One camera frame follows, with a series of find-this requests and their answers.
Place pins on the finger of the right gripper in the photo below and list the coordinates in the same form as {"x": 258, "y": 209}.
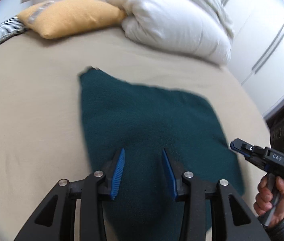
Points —
{"x": 241, "y": 147}
{"x": 257, "y": 162}

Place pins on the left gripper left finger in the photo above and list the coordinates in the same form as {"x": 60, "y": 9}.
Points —
{"x": 113, "y": 171}

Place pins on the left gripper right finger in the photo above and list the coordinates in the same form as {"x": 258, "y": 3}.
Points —
{"x": 173, "y": 171}

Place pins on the dark green knit sweater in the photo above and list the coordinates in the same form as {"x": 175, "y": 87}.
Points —
{"x": 144, "y": 121}

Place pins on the beige round bed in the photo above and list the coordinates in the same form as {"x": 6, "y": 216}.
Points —
{"x": 40, "y": 135}

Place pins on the white wardrobe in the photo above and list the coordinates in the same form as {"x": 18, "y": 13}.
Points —
{"x": 257, "y": 54}

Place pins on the white folded duvet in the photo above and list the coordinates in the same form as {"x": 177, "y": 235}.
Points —
{"x": 199, "y": 28}

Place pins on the yellow cushion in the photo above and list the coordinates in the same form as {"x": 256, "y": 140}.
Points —
{"x": 55, "y": 19}

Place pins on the zebra print pillow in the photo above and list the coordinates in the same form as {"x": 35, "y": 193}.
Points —
{"x": 10, "y": 28}

